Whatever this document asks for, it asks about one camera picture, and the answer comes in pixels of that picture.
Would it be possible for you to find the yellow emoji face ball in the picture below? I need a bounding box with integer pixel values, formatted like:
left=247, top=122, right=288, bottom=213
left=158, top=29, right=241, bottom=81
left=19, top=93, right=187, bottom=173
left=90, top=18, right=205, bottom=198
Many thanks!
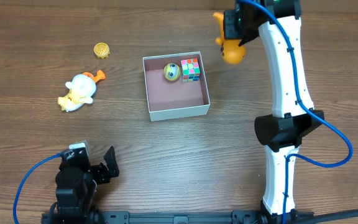
left=163, top=63, right=181, bottom=82

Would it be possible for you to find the white box pink interior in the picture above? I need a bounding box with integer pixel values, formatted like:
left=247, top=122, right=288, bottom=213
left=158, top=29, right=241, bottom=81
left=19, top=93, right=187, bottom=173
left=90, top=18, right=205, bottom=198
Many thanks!
left=143, top=52, right=211, bottom=121

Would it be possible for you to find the pastel rubiks cube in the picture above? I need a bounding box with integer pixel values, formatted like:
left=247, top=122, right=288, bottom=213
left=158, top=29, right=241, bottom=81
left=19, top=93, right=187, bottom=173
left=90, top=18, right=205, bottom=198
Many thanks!
left=181, top=58, right=201, bottom=82

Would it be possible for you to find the white plush chicken toy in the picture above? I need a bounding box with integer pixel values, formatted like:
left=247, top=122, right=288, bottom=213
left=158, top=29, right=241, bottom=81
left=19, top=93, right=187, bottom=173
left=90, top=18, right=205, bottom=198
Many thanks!
left=58, top=70, right=106, bottom=112

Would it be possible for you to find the yellow gear shaped token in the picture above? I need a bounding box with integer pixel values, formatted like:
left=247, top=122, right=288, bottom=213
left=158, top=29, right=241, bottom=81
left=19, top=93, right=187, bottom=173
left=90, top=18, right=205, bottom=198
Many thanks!
left=93, top=42, right=110, bottom=59

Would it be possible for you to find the orange rubber duck toy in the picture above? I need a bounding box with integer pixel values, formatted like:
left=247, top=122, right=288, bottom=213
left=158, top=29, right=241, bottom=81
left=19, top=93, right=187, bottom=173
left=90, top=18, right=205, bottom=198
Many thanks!
left=213, top=12, right=246, bottom=65

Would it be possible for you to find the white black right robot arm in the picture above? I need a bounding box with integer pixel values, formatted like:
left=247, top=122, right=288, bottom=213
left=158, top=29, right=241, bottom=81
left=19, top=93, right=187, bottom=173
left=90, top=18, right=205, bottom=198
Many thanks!
left=214, top=1, right=324, bottom=222

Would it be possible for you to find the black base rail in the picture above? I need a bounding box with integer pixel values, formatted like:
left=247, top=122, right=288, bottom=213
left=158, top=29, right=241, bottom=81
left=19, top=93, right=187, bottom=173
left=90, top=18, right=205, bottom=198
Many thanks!
left=40, top=210, right=315, bottom=224

